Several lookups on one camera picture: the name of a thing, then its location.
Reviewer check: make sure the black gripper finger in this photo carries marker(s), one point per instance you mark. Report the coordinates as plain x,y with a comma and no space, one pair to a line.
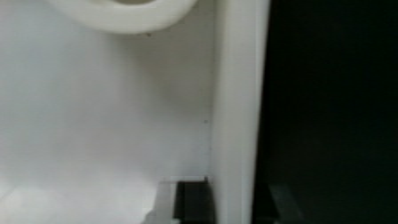
194,211

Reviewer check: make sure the white square tabletop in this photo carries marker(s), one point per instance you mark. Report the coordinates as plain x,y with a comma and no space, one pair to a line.
128,114

